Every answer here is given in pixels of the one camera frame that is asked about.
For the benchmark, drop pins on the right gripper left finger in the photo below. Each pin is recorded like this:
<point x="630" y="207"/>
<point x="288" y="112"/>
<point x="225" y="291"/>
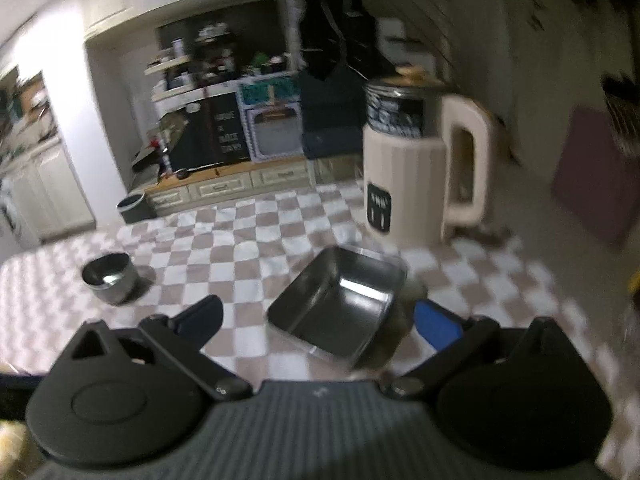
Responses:
<point x="178" y="342"/>

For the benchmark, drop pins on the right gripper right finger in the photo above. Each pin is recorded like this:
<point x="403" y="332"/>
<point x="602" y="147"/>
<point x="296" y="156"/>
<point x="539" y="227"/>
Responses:
<point x="462" y="345"/>

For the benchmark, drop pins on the round steel bowl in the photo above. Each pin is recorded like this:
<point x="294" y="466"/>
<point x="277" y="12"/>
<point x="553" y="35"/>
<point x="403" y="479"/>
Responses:
<point x="112" y="277"/>

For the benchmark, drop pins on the checkered table cloth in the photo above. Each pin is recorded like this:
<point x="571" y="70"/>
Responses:
<point x="247" y="252"/>

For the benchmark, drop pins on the square steel tray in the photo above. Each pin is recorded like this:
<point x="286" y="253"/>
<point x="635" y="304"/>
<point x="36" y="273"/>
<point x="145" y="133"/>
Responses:
<point x="337" y="304"/>

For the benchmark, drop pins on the dark grey waste bin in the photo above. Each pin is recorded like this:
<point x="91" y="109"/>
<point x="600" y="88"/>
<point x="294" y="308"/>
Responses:
<point x="135" y="208"/>

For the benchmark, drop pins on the white drawer cabinet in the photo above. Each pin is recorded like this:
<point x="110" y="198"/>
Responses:
<point x="225" y="183"/>

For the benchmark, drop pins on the white kitchen cabinet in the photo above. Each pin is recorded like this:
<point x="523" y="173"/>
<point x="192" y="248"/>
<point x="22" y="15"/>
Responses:
<point x="46" y="193"/>

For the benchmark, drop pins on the black have a nice day sign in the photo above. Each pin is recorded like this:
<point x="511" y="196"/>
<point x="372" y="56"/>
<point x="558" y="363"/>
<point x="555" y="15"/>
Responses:
<point x="205" y="133"/>

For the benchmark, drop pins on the beige electric kettle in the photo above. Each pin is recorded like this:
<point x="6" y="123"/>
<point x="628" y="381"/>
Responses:
<point x="410" y="170"/>

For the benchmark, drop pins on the poizon printed box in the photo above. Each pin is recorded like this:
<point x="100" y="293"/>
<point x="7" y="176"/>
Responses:
<point x="271" y="115"/>

